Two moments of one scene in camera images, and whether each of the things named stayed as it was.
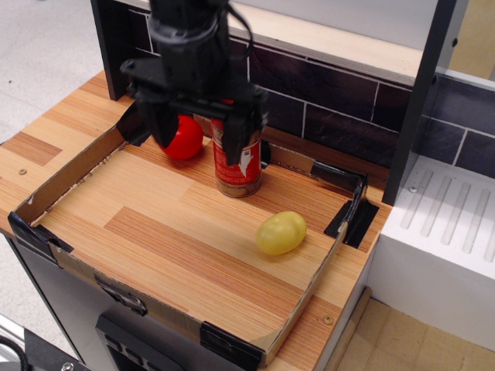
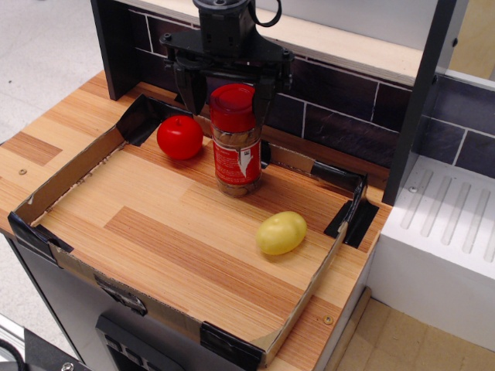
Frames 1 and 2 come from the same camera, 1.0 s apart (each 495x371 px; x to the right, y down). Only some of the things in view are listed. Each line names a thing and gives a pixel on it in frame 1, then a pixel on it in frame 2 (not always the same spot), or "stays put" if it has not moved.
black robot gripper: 191,73 -> 227,42
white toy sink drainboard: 435,256 stays put
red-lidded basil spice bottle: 242,178 stays put
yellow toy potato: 281,233 stays put
